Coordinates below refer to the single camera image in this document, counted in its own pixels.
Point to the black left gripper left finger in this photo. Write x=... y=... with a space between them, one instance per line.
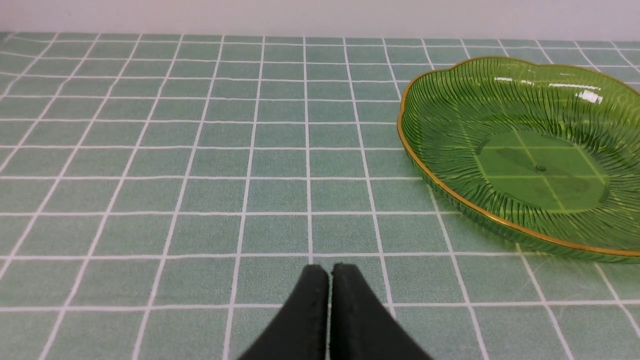
x=299 y=329

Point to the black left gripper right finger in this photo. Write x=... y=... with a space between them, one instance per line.
x=360 y=326

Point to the green checkered tablecloth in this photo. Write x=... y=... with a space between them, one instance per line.
x=160 y=194

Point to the green glass plate gold rim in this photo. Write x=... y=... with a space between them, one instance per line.
x=543 y=155

